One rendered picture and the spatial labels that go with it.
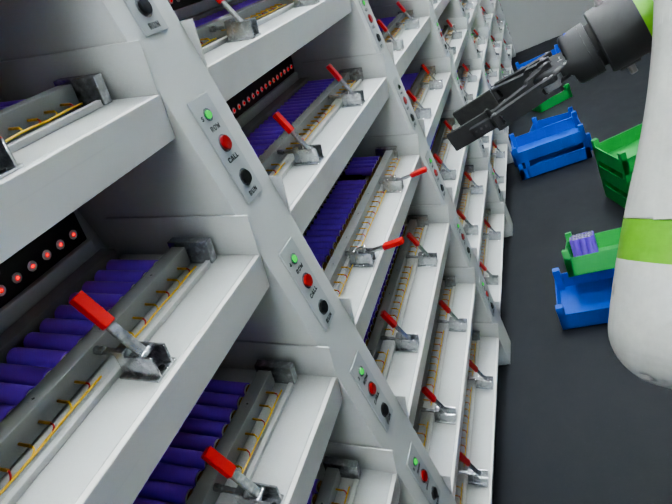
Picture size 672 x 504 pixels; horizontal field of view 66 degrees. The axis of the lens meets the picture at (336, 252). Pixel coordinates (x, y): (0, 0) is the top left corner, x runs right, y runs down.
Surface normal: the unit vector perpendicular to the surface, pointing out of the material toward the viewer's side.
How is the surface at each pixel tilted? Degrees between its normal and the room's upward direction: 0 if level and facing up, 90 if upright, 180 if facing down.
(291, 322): 90
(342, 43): 90
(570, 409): 0
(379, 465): 90
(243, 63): 107
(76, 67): 90
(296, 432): 17
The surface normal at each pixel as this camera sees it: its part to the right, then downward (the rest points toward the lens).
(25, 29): -0.28, 0.55
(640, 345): -0.82, 0.19
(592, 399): -0.44, -0.80
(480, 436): -0.18, -0.83
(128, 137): 0.94, 0.00
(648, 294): -0.82, -0.04
